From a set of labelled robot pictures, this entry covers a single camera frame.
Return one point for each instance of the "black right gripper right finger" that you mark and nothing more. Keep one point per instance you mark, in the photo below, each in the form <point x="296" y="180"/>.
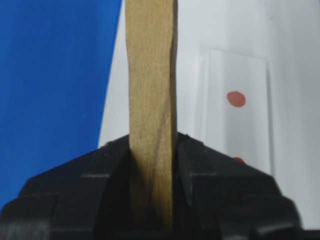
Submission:
<point x="224" y="199"/>

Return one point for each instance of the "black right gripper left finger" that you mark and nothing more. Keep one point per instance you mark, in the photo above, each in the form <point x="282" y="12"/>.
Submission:
<point x="86" y="198"/>

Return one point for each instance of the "wooden mallet hammer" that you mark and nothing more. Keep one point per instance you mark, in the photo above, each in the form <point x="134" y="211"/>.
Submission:
<point x="151" y="31"/>

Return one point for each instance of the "red dot mark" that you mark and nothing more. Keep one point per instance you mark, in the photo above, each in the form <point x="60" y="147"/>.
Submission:
<point x="236" y="99"/>

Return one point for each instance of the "blue table cloth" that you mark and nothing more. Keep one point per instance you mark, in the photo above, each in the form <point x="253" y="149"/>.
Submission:
<point x="55" y="63"/>

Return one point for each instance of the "white foam board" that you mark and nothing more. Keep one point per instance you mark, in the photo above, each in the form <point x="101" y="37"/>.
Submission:
<point x="286" y="35"/>

